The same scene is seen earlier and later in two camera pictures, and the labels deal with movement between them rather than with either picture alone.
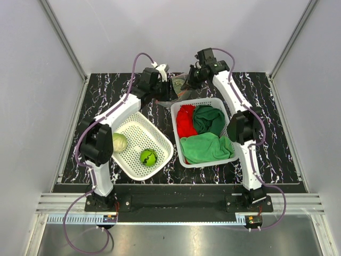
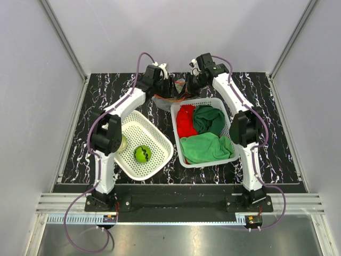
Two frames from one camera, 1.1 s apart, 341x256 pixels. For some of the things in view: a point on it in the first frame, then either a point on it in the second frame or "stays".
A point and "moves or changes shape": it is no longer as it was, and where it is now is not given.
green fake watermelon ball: (148, 157) -> (142, 153)
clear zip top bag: (177, 81) moves or changes shape
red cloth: (185, 121) stays
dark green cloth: (207, 119) stays
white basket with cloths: (201, 128) stays
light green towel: (206, 146) stays
